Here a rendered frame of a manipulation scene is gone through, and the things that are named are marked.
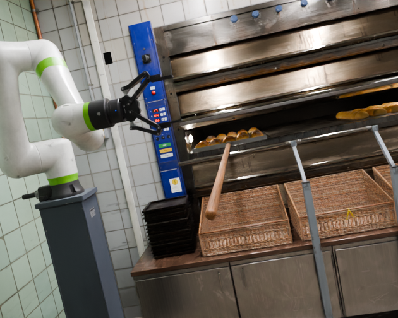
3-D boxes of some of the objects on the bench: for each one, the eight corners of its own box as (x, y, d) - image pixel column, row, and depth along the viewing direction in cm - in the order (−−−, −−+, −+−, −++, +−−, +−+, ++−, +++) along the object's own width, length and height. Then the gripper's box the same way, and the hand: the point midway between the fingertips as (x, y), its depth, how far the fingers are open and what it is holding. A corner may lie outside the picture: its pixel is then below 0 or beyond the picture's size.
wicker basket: (289, 219, 271) (282, 182, 268) (369, 206, 265) (362, 168, 262) (302, 243, 223) (294, 197, 220) (400, 226, 217) (393, 180, 214)
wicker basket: (208, 233, 278) (201, 197, 275) (285, 220, 271) (278, 183, 268) (201, 258, 230) (192, 214, 228) (294, 244, 223) (286, 199, 220)
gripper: (107, 74, 121) (171, 59, 119) (124, 149, 124) (187, 137, 121) (98, 71, 114) (166, 55, 111) (116, 151, 117) (183, 139, 114)
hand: (174, 98), depth 116 cm, fingers open, 13 cm apart
